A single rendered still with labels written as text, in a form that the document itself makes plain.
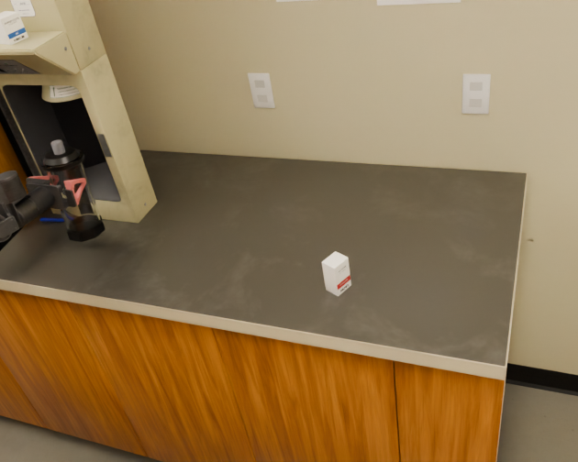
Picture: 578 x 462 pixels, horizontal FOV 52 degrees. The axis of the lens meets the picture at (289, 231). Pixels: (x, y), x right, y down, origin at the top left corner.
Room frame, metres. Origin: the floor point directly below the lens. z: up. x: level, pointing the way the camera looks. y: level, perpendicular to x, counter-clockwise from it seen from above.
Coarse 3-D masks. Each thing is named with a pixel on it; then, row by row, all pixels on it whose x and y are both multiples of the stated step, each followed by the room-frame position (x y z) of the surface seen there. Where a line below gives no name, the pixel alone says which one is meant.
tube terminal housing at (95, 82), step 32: (0, 0) 1.53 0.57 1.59; (32, 0) 1.48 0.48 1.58; (64, 0) 1.48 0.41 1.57; (96, 32) 1.55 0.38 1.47; (96, 64) 1.51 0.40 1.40; (96, 96) 1.47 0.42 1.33; (96, 128) 1.46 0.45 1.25; (128, 128) 1.54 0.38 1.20; (128, 160) 1.50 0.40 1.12; (128, 192) 1.46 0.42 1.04
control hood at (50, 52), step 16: (32, 32) 1.49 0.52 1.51; (48, 32) 1.47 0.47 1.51; (64, 32) 1.45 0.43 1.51; (0, 48) 1.41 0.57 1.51; (16, 48) 1.39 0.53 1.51; (32, 48) 1.37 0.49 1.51; (48, 48) 1.39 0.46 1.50; (64, 48) 1.43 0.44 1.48; (32, 64) 1.42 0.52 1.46; (48, 64) 1.40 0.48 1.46; (64, 64) 1.42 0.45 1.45
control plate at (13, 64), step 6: (0, 60) 1.44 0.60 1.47; (6, 60) 1.43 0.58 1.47; (12, 60) 1.42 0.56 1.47; (0, 66) 1.48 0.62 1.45; (6, 66) 1.47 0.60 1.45; (12, 66) 1.46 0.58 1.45; (18, 66) 1.45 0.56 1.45; (24, 66) 1.44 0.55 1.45; (0, 72) 1.52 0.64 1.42; (6, 72) 1.51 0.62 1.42; (12, 72) 1.50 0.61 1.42; (18, 72) 1.50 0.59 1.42; (24, 72) 1.49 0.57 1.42; (30, 72) 1.48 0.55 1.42; (36, 72) 1.47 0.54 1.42
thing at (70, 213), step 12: (48, 168) 1.34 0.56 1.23; (72, 168) 1.35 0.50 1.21; (60, 180) 1.34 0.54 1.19; (84, 192) 1.35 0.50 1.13; (84, 204) 1.34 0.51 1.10; (72, 216) 1.33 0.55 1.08; (84, 216) 1.33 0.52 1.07; (96, 216) 1.36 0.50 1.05; (72, 228) 1.33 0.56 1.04; (84, 228) 1.33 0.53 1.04
